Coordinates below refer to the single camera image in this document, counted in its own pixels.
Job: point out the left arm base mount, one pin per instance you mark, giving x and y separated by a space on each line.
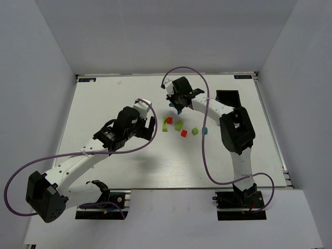
115 206

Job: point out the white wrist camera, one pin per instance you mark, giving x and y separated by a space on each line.
168 86
142 107

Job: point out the black plastic box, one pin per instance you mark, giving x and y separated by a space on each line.
228 98

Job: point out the green cube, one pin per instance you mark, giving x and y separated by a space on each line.
195 131

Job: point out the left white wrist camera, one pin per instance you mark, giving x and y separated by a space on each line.
142 107

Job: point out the right blue corner label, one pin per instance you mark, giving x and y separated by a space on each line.
243 76

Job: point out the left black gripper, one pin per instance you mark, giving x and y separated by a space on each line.
144 127

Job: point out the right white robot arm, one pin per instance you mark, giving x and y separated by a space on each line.
237 132

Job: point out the red cube front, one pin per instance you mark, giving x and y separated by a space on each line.
184 133

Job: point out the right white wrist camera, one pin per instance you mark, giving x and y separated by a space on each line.
168 86

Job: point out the green arch block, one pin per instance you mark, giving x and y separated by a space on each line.
164 124

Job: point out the green rectangular block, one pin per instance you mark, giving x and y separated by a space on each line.
179 125

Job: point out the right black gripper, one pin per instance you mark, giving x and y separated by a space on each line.
177 102

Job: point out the left blue corner label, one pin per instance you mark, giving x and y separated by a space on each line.
87 79

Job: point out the red cube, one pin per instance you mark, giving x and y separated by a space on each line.
184 133
169 120

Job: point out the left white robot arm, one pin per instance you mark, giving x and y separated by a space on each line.
50 193

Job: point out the blue corner label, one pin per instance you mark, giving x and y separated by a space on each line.
243 76
87 79

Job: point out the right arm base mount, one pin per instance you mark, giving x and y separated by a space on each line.
231 209

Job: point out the teal arch block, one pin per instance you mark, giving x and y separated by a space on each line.
178 111

